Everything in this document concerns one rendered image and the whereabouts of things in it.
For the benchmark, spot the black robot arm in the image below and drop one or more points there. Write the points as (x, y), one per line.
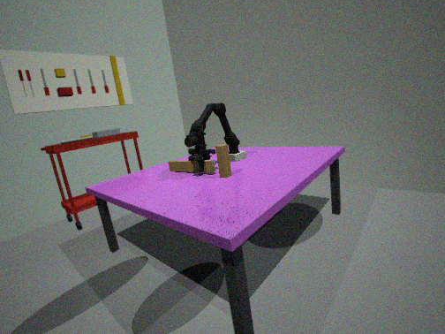
(196, 134)

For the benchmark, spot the wooden board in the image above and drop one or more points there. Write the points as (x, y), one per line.
(192, 166)

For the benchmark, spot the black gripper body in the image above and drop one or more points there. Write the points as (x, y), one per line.
(201, 151)

